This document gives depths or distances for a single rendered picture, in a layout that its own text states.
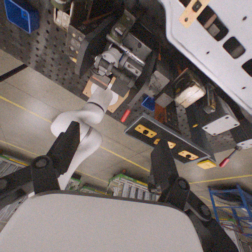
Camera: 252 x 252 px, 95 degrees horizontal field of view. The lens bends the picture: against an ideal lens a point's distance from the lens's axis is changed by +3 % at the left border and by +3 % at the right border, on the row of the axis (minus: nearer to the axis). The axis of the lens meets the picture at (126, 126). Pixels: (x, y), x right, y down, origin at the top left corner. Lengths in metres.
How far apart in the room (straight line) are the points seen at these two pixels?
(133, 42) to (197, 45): 0.21
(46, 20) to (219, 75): 0.89
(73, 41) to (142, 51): 0.24
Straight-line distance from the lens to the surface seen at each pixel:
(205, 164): 0.71
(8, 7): 0.98
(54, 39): 0.97
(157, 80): 0.43
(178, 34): 0.47
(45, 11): 0.95
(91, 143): 0.54
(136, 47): 0.52
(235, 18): 0.51
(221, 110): 0.56
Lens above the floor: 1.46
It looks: 40 degrees down
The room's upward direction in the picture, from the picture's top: 166 degrees counter-clockwise
